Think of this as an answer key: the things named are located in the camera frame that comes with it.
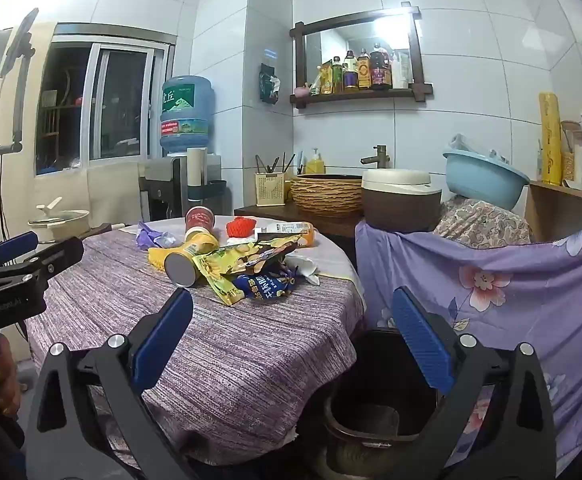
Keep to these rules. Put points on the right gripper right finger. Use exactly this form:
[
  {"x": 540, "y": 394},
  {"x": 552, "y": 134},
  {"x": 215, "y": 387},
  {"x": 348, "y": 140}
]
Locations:
[{"x": 496, "y": 419}]

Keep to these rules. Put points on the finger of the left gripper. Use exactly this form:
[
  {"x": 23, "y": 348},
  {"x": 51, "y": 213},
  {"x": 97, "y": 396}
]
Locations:
[
  {"x": 45, "y": 263},
  {"x": 17, "y": 246}
]

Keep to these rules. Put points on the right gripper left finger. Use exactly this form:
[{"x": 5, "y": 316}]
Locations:
[{"x": 64, "y": 438}]

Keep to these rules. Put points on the yellow chip canister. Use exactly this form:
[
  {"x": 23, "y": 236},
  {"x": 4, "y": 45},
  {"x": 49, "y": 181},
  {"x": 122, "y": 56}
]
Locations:
[{"x": 180, "y": 266}]

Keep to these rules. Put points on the red paper cup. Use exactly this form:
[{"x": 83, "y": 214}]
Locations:
[{"x": 199, "y": 217}]

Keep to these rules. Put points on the yellow snack wrapper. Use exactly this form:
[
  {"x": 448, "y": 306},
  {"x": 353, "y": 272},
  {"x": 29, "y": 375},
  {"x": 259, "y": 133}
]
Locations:
[{"x": 224, "y": 264}]

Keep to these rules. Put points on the red foam fruit net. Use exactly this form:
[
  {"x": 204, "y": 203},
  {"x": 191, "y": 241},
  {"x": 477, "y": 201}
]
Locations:
[{"x": 241, "y": 227}]

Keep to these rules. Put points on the blue snack wrapper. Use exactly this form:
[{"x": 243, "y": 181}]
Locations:
[{"x": 270, "y": 284}]

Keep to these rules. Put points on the white tissue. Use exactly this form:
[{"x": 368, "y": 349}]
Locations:
[{"x": 304, "y": 267}]

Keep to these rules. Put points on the black trash bin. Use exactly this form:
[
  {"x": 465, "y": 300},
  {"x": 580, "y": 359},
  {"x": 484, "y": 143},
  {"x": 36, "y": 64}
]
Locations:
[{"x": 375, "y": 410}]

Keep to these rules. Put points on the person left hand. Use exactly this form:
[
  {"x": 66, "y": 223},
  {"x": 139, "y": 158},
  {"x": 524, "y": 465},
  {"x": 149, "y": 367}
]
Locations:
[{"x": 10, "y": 389}]

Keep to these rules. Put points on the white pot with lid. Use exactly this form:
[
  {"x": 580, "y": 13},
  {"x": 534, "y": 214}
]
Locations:
[{"x": 55, "y": 224}]

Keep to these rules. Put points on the purple crumpled wrapper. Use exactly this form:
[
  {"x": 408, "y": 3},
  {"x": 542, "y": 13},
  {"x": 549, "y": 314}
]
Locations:
[{"x": 147, "y": 238}]

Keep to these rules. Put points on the purple floral cloth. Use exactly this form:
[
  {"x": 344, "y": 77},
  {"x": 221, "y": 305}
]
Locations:
[{"x": 503, "y": 296}]

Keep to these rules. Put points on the striped purple tablecloth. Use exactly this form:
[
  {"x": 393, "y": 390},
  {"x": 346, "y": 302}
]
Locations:
[{"x": 241, "y": 375}]

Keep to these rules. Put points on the water dispenser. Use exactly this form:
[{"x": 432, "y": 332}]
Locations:
[{"x": 164, "y": 194}]

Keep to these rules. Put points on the sliding window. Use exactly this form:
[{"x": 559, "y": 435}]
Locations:
[{"x": 101, "y": 96}]

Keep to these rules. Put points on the paisley cloth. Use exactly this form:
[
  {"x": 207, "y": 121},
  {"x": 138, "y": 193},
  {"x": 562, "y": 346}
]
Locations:
[{"x": 481, "y": 225}]

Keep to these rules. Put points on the wooden shelf cabinet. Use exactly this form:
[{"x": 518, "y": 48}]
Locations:
[{"x": 552, "y": 212}]

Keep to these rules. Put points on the blue water jug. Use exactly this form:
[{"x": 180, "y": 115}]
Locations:
[{"x": 188, "y": 104}]

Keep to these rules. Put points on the beige chopstick holder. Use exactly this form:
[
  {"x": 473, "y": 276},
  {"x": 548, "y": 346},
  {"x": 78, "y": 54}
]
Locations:
[{"x": 269, "y": 189}]

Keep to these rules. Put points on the light blue plastic basin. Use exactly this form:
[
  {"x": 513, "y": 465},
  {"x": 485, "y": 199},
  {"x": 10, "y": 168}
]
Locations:
[{"x": 480, "y": 177}]

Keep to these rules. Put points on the brown white rice cooker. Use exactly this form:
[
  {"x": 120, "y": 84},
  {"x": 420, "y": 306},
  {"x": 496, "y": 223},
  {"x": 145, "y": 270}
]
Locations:
[{"x": 399, "y": 200}]

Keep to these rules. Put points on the dark wooden counter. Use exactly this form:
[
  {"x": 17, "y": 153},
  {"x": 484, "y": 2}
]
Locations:
[{"x": 326, "y": 225}]

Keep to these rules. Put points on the orange white drink bottle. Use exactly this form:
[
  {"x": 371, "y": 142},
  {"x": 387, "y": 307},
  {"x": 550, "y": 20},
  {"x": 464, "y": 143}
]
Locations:
[{"x": 307, "y": 234}]

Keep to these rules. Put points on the glass jar with grains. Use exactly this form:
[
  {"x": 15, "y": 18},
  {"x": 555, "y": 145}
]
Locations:
[{"x": 571, "y": 151}]

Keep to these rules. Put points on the yellow soap dispenser bottle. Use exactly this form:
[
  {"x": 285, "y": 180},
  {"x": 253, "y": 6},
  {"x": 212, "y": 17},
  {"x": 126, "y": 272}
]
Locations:
[{"x": 315, "y": 164}]

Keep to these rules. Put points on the woven pattern basin sink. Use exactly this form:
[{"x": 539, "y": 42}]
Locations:
[{"x": 328, "y": 195}]

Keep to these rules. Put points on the bronze faucet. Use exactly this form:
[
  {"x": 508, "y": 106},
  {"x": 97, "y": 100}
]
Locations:
[{"x": 381, "y": 158}]

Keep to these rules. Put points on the yellow tall tube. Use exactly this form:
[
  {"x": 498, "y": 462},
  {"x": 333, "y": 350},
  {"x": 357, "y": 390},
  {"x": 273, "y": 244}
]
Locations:
[{"x": 551, "y": 156}]

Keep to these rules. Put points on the dark sauce bottle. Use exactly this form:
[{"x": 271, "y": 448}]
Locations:
[{"x": 381, "y": 71}]

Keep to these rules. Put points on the wooden framed mirror shelf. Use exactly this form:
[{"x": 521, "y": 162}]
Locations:
[{"x": 332, "y": 56}]

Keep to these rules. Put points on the green wall pouch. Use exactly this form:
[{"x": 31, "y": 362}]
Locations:
[{"x": 269, "y": 85}]

